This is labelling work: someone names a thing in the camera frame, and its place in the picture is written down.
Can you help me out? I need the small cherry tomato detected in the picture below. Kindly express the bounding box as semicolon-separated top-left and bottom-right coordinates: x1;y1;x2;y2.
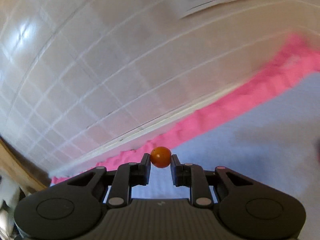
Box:
150;146;171;168

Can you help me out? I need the light blue quilted mat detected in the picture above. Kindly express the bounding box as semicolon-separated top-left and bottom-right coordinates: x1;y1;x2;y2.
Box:
94;71;320;221

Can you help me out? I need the wooden cutting board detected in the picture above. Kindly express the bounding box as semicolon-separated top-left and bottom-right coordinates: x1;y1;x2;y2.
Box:
1;138;50;194

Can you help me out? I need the pink towel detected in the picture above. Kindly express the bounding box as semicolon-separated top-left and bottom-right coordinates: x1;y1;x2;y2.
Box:
49;33;320;186

